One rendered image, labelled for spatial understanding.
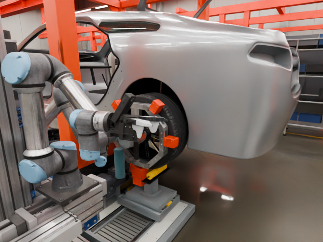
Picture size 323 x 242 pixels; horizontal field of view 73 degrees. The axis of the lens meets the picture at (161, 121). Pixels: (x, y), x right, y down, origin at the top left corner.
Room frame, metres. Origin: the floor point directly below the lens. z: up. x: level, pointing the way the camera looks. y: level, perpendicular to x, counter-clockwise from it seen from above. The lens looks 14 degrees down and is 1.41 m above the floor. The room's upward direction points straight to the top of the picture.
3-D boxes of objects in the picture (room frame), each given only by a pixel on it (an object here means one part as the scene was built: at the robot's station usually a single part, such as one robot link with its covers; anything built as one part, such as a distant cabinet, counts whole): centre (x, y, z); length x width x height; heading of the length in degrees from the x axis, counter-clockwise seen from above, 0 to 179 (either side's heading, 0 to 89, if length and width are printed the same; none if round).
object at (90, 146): (0.81, 0.27, 1.12); 0.11 x 0.08 x 0.11; 160
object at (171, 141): (1.57, -0.07, 0.85); 0.09 x 0.08 x 0.07; 57
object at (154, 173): (1.75, 0.04, 0.51); 0.29 x 0.06 x 0.06; 147
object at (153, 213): (1.90, 0.13, 0.13); 0.50 x 0.36 x 0.10; 57
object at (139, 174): (1.77, 0.17, 0.48); 0.16 x 0.12 x 0.17; 147
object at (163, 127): (1.74, 0.19, 0.85); 0.54 x 0.07 x 0.54; 57
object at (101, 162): (1.34, 0.40, 0.81); 0.11 x 0.08 x 0.09; 12
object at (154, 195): (1.88, 0.10, 0.32); 0.40 x 0.30 x 0.28; 57
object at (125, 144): (1.68, 0.23, 0.85); 0.21 x 0.14 x 0.14; 147
